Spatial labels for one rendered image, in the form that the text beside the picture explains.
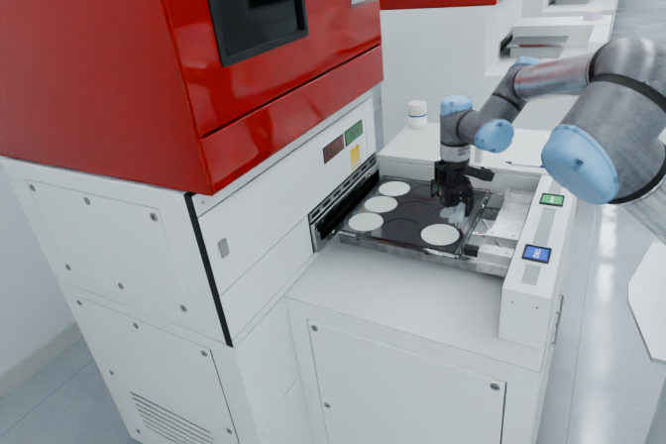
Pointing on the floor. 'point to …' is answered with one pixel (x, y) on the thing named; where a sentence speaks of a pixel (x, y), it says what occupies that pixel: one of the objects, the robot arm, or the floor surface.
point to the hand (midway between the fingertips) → (460, 223)
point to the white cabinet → (413, 383)
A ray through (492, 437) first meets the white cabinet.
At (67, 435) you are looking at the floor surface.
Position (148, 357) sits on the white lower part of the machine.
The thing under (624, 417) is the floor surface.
